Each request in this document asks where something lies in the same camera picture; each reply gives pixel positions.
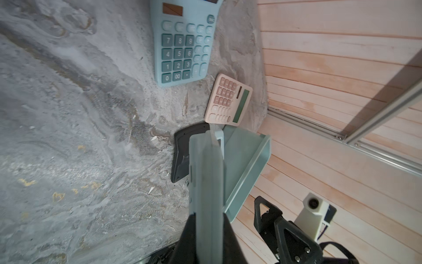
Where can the teal plastic storage box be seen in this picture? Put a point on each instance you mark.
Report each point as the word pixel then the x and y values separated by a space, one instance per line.
pixel 245 156

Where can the teal calculator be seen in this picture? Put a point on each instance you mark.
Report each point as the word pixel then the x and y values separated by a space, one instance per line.
pixel 183 34
pixel 206 186

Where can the black calculator face down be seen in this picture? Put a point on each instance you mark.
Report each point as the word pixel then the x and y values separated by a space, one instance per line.
pixel 181 158

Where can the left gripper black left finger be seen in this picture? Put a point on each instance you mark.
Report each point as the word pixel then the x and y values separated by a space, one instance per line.
pixel 185 250

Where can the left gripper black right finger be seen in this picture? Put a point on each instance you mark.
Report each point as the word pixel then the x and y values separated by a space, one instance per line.
pixel 232 252

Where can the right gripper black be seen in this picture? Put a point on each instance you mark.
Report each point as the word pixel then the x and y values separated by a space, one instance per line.
pixel 292 246

